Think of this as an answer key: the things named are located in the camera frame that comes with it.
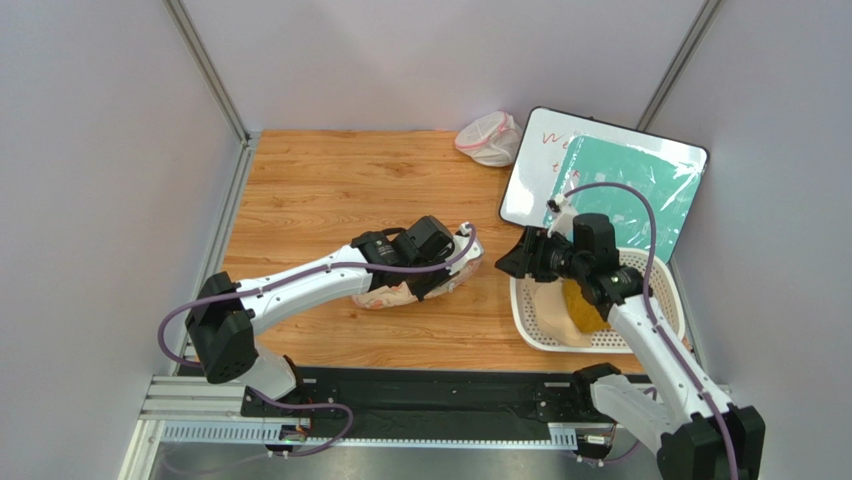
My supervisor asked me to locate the floral mesh laundry bag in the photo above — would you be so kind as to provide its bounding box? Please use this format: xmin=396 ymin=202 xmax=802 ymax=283
xmin=350 ymin=227 xmax=474 ymax=309

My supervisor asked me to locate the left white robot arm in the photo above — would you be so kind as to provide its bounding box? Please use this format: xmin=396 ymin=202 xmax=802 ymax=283
xmin=184 ymin=215 xmax=484 ymax=400

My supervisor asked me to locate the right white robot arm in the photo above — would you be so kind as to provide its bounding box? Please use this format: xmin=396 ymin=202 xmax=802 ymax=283
xmin=495 ymin=213 xmax=766 ymax=479

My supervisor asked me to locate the beige bra in basket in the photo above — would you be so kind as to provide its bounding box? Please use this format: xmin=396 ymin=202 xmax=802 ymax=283
xmin=533 ymin=283 xmax=592 ymax=348

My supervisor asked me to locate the white mesh bag pink trim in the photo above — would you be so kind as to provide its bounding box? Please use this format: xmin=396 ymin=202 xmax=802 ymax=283
xmin=454 ymin=111 xmax=522 ymax=168

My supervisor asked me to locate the mustard yellow garment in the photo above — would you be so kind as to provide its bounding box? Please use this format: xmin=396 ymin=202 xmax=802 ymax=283
xmin=562 ymin=280 xmax=610 ymax=334

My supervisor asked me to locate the teal instruction sheet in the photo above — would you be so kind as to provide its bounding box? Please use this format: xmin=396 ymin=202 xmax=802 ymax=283
xmin=548 ymin=135 xmax=708 ymax=263

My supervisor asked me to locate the white plastic basket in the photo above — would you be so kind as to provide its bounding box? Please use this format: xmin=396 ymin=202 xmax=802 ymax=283
xmin=509 ymin=257 xmax=686 ymax=354

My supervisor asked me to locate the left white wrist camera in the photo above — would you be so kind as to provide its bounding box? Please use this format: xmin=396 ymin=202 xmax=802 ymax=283
xmin=446 ymin=222 xmax=485 ymax=276

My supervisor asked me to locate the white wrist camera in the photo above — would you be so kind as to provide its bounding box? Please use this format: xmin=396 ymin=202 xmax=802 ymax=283
xmin=547 ymin=193 xmax=578 ymax=240
xmin=446 ymin=222 xmax=485 ymax=276

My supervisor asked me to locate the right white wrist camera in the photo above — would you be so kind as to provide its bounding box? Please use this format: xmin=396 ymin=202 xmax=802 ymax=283
xmin=547 ymin=193 xmax=578 ymax=240

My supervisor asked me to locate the whiteboard with black frame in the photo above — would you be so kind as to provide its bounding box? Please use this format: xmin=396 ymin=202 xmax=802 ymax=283
xmin=499 ymin=107 xmax=700 ymax=248

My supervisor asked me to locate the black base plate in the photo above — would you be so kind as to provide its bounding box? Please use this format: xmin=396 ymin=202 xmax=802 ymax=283
xmin=284 ymin=367 xmax=611 ymax=441

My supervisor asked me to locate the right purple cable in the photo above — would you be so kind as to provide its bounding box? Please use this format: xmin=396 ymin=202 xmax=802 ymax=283
xmin=562 ymin=181 xmax=740 ymax=480

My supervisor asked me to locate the purple cable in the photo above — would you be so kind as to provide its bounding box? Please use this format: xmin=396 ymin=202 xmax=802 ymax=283
xmin=562 ymin=181 xmax=740 ymax=480
xmin=157 ymin=222 xmax=479 ymax=459

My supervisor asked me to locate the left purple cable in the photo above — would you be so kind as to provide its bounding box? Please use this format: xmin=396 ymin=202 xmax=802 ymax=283
xmin=157 ymin=222 xmax=479 ymax=459

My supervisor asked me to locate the aluminium rail frame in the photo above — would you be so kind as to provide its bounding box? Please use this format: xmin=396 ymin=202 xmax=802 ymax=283
xmin=118 ymin=376 xmax=612 ymax=479

